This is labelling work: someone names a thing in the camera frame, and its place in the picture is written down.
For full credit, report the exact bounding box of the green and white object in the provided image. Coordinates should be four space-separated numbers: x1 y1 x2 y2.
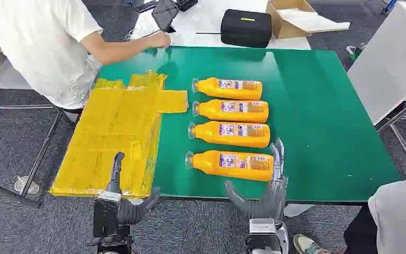
346 43 365 64

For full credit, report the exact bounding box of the clear round foot pad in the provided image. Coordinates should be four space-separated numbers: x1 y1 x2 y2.
14 176 40 196

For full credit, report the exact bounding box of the orange drink bottle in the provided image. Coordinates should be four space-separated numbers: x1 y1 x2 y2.
191 99 270 124
187 121 271 149
191 77 263 101
184 150 275 182

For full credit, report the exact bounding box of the black device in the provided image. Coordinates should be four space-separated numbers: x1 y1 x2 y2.
174 0 199 12

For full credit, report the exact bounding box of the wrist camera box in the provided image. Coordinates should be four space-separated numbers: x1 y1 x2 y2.
248 219 277 235
93 190 123 239

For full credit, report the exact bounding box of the person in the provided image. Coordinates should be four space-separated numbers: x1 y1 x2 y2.
0 0 173 110
343 171 406 254

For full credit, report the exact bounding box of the green table mat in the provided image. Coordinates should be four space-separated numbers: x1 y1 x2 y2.
96 46 403 205

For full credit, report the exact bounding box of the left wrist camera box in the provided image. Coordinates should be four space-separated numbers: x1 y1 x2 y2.
93 190 123 239

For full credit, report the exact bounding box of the white foam board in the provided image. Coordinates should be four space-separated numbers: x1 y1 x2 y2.
276 7 351 34

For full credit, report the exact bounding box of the cardboard box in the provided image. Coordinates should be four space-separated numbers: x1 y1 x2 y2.
265 0 318 40

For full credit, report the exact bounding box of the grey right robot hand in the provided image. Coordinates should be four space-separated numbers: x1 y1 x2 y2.
225 138 288 223

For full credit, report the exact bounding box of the metal table frame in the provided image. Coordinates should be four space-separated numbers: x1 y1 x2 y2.
376 91 406 175
0 104 63 210

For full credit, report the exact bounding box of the black tablet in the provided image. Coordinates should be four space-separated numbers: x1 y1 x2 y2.
151 0 180 33

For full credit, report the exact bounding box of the blue object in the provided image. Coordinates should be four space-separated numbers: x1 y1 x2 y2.
381 0 399 14

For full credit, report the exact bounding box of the yellow sheet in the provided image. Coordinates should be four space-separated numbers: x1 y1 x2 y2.
49 70 189 199

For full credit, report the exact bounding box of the white table leg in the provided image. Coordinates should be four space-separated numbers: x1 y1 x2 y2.
283 204 314 219

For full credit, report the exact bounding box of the black zip case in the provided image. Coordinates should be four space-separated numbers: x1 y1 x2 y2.
220 9 273 49

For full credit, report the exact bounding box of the white table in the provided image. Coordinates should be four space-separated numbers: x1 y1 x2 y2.
346 2 406 126

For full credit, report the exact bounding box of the pale shoe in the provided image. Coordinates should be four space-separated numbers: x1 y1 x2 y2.
293 233 333 254

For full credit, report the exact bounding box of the black phone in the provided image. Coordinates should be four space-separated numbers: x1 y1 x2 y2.
133 0 159 14

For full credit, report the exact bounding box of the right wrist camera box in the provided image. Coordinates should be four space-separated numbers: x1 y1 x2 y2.
248 219 277 235

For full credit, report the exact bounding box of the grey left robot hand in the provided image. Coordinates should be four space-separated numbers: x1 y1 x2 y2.
106 151 161 226

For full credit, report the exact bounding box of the person's hand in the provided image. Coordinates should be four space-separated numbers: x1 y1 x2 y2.
143 31 173 50

